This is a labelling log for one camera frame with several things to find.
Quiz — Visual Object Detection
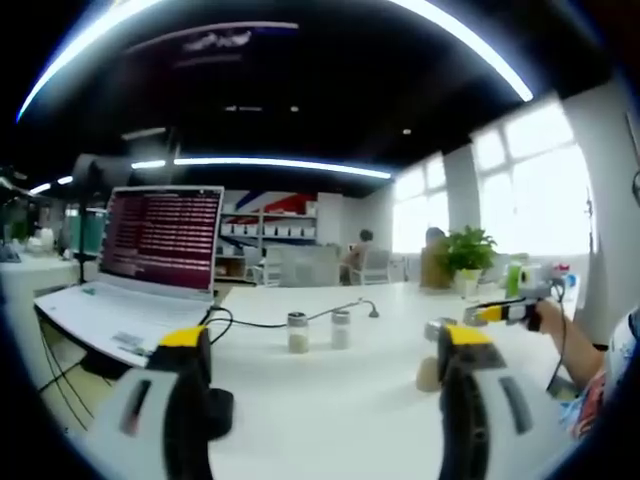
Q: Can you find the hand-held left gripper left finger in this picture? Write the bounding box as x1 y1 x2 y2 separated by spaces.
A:
89 324 224 480

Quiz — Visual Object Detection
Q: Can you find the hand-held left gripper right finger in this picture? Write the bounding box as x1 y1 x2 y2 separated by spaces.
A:
436 322 576 480

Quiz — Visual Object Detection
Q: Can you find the small glass seasoning bottle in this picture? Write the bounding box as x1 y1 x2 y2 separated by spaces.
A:
286 310 311 354
329 309 352 350

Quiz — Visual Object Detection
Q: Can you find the green drink bottle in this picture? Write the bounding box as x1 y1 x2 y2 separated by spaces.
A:
505 254 524 300

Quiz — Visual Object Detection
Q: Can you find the person's right hand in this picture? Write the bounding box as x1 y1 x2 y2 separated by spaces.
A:
541 298 565 335

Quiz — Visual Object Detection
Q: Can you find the black white penguin toy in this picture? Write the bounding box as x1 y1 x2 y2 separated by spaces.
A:
547 277 571 304

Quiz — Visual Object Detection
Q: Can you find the potted green plant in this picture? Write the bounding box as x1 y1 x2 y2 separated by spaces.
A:
433 224 499 296

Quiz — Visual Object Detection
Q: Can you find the large bright window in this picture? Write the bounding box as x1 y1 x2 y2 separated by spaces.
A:
469 97 599 256
392 152 451 254

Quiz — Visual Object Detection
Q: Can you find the brown paper bag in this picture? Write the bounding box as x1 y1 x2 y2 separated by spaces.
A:
419 227 454 289

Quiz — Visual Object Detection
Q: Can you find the black computer mouse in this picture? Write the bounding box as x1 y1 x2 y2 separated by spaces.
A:
212 388 235 441

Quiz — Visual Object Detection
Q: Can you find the white office chair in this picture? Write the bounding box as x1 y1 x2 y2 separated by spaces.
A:
362 248 394 285

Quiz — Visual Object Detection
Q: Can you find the white office desk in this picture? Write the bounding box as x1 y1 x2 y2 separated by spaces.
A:
0 252 84 296

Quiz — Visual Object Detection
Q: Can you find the grey mesh chair back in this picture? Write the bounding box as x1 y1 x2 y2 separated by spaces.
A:
264 244 341 289

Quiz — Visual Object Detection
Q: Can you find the teal panel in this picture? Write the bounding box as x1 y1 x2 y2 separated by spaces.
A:
64 209 109 256

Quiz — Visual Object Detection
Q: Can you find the white laptop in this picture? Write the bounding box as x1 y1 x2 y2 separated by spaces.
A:
32 184 226 370

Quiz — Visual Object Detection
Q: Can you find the small green office plant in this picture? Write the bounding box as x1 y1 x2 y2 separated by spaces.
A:
9 219 32 246

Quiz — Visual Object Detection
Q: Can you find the row of white storage bins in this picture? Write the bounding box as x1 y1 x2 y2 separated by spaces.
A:
222 223 317 239

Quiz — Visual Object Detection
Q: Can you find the white metal shelf rack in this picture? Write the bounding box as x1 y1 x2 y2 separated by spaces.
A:
217 199 320 284

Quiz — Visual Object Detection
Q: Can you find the small dark monitor on pole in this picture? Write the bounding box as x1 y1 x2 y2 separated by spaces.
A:
72 152 135 286

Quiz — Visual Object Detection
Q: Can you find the white ceiling air conditioner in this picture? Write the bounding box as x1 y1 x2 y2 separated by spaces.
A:
119 127 169 142

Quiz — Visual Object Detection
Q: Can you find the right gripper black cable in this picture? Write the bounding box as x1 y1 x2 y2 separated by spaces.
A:
545 299 571 396

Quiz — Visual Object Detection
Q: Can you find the black power cable with plug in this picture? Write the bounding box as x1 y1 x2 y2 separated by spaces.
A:
207 298 382 331

